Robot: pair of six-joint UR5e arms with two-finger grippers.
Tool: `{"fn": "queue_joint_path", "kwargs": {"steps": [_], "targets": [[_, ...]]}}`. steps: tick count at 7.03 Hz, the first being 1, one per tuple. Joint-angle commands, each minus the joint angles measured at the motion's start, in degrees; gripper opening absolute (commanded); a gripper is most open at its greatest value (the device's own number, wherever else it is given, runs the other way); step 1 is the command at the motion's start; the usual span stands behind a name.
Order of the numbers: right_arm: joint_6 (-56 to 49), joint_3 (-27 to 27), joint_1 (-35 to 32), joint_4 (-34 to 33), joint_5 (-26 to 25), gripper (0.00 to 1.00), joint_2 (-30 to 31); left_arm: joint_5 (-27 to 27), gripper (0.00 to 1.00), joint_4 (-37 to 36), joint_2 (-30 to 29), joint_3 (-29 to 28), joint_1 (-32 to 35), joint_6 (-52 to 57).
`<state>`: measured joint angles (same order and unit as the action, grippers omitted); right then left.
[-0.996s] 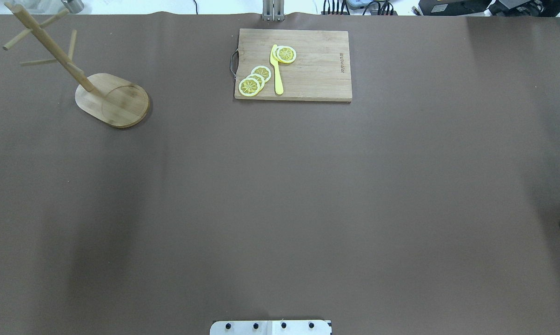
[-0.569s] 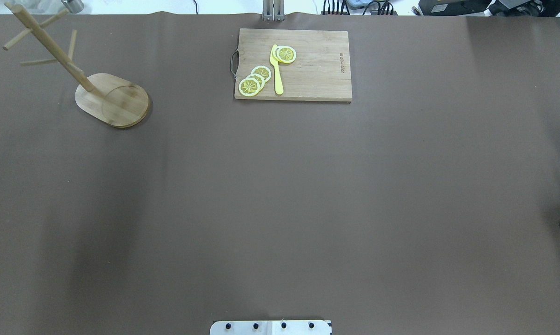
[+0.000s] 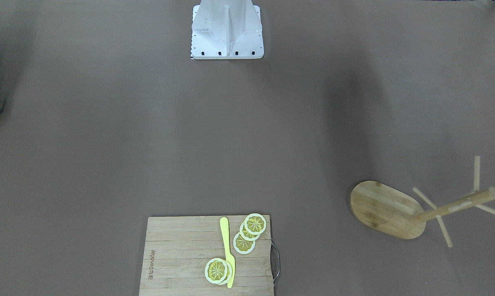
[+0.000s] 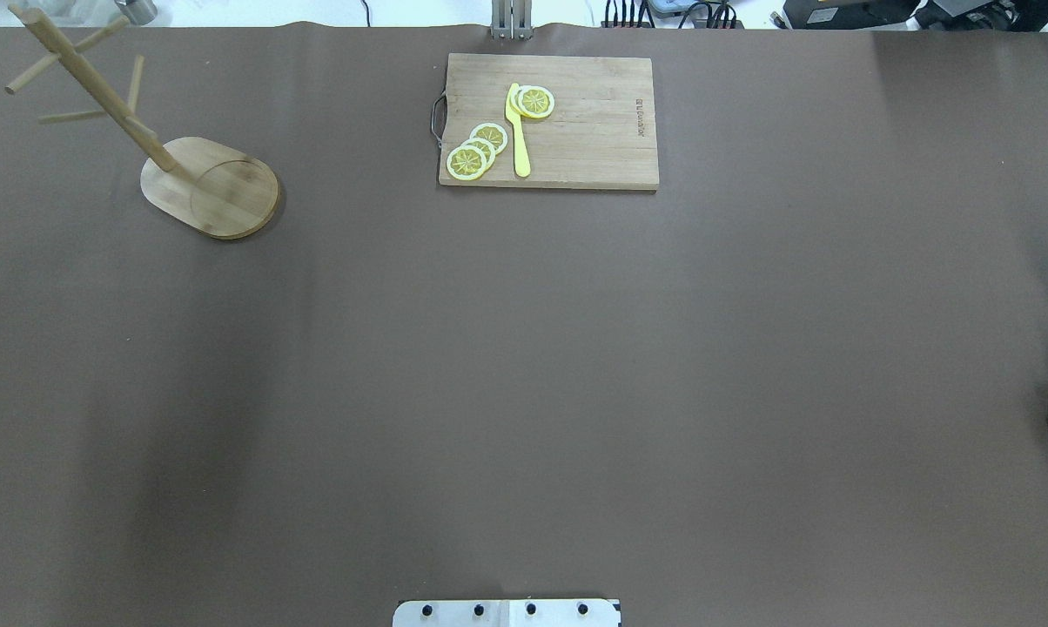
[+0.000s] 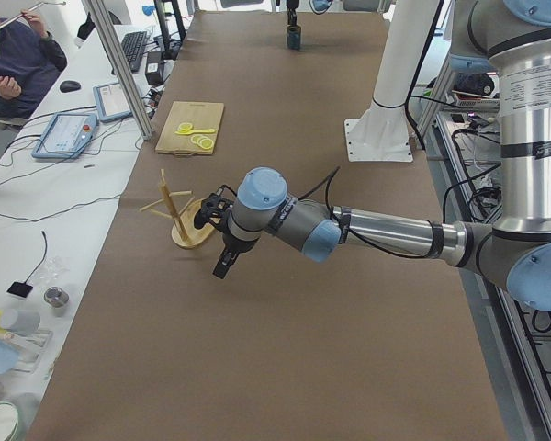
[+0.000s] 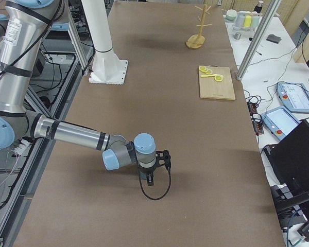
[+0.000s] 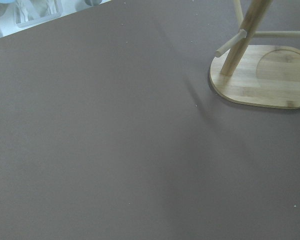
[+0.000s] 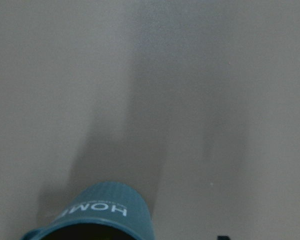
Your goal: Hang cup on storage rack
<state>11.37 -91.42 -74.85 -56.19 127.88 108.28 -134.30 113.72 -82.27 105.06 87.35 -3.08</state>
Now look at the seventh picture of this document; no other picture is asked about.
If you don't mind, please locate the wooden cup storage rack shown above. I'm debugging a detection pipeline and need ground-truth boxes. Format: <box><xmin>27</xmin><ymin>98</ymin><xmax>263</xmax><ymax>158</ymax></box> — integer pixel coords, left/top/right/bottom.
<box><xmin>209</xmin><ymin>0</ymin><xmax>300</xmax><ymax>109</ymax></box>

